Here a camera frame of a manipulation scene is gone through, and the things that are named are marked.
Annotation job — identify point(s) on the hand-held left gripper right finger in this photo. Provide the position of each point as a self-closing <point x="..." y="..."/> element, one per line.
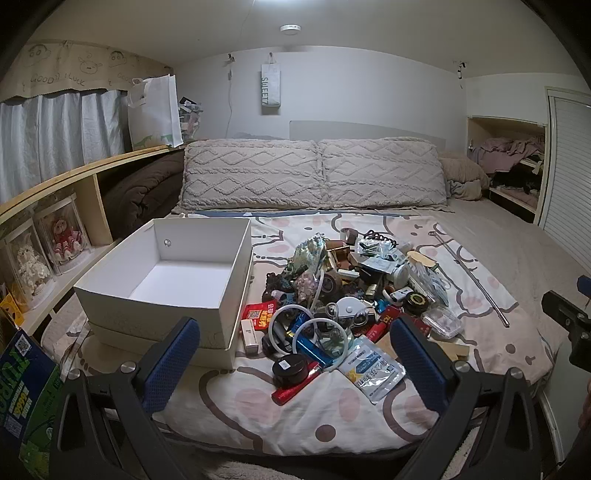
<point x="418" y="364"/>

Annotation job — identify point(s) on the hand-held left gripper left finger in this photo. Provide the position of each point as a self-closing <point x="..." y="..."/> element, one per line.
<point x="171" y="364"/>

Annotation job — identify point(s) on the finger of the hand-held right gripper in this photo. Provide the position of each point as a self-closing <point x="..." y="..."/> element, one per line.
<point x="561" y="307"/>
<point x="581" y="346"/>

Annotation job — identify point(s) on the white blue pouch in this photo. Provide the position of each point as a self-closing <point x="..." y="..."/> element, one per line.
<point x="374" y="371"/>

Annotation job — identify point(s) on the white storage box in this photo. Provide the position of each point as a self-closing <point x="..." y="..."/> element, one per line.
<point x="138" y="314"/>

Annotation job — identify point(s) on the beige oblong case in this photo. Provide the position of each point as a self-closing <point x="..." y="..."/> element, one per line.
<point x="422" y="259"/>

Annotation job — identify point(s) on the black round tin white label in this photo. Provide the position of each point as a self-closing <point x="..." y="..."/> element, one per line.
<point x="288" y="369"/>

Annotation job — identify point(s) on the brown cardboard piece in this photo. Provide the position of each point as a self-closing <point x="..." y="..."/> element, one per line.
<point x="455" y="350"/>

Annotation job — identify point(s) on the clear plastic case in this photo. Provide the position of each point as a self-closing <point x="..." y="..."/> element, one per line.
<point x="441" y="321"/>

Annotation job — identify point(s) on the red gold-lettered packet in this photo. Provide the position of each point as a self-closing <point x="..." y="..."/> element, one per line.
<point x="391" y="316"/>

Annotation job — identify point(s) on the black tin gold emblem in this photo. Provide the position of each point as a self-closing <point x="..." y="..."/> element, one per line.
<point x="418" y="302"/>

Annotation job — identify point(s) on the clear zip bag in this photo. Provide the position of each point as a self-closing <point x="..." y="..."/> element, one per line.
<point x="429" y="284"/>

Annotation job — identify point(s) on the small white carton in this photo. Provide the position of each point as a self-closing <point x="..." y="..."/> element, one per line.
<point x="249" y="337"/>

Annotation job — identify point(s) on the white round device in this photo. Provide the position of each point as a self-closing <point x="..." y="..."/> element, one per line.
<point x="348" y="307"/>

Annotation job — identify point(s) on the small white bottle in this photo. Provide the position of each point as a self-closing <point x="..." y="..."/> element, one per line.
<point x="399" y="275"/>

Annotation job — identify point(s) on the metal telescopic back scratcher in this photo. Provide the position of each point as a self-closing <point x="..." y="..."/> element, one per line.
<point x="471" y="277"/>

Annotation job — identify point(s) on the red printed snack packet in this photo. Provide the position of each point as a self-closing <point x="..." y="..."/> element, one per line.
<point x="261" y="316"/>

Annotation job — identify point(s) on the dark grey handheld device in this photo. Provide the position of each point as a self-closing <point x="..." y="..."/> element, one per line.
<point x="273" y="345"/>

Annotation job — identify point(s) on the clear bag of packets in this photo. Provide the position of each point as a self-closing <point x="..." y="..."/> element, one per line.
<point x="383" y="256"/>

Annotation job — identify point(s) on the brown tape roll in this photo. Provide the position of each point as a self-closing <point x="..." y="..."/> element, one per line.
<point x="332" y="285"/>

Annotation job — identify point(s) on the red metallic tube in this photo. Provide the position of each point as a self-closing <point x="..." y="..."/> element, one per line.
<point x="295" y="393"/>

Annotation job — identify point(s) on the white shutter door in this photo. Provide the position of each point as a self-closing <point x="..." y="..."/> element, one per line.
<point x="570" y="175"/>

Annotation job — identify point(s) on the brown box gold trim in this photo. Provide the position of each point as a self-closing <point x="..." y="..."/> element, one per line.
<point x="339" y="258"/>

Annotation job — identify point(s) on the dark clothes pile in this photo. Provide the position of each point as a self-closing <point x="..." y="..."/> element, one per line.
<point x="515" y="181"/>

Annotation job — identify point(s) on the dark knitted scrunchies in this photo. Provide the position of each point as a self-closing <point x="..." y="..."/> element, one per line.
<point x="279" y="285"/>

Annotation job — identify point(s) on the pink sequin pouch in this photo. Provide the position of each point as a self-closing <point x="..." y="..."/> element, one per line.
<point x="304" y="285"/>

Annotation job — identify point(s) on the small brown cup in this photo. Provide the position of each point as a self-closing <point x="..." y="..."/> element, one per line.
<point x="348" y="235"/>

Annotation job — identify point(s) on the green printed box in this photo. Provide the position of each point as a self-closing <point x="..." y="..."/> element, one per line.
<point x="25" y="392"/>

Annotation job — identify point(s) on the patterned foil bag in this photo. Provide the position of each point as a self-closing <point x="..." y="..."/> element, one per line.
<point x="307" y="254"/>

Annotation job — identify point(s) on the beige plush blanket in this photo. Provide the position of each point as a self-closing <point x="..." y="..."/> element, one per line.
<point x="464" y="177"/>

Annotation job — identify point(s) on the display case red doll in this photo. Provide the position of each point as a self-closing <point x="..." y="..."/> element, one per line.
<point x="64" y="237"/>

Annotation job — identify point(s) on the pink clothes pile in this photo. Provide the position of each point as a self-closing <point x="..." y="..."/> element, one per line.
<point x="508" y="150"/>

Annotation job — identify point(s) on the yellow packet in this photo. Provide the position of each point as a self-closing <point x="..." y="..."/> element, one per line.
<point x="10" y="308"/>

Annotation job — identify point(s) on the display case white doll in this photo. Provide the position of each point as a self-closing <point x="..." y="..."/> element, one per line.
<point x="30" y="267"/>

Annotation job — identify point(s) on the brown comforter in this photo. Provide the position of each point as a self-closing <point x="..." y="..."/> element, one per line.
<point x="143" y="194"/>

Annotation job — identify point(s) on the textured beige pillow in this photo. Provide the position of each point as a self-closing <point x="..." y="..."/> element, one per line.
<point x="249" y="173"/>
<point x="383" y="170"/>

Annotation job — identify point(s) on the wooden shelf unit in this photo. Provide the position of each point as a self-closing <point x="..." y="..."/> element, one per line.
<point x="87" y="170"/>

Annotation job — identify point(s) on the clear bag of trinkets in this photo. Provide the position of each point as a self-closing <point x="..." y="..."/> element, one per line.
<point x="190" y="117"/>

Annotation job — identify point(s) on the white tote bag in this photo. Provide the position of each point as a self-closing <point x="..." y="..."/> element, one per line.
<point x="154" y="110"/>

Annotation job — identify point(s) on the grey white curtain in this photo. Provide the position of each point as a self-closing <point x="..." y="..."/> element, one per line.
<point x="60" y="134"/>

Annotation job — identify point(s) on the cartoon print valance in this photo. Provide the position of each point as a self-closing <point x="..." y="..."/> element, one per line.
<point x="69" y="69"/>

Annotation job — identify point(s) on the round ceiling light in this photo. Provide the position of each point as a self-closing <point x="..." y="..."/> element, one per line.
<point x="290" y="28"/>

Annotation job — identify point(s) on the wall alcove shelf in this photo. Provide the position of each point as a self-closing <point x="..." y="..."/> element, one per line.
<point x="475" y="134"/>

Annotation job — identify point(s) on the white hanging wall bag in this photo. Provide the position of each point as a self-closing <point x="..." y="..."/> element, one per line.
<point x="271" y="87"/>

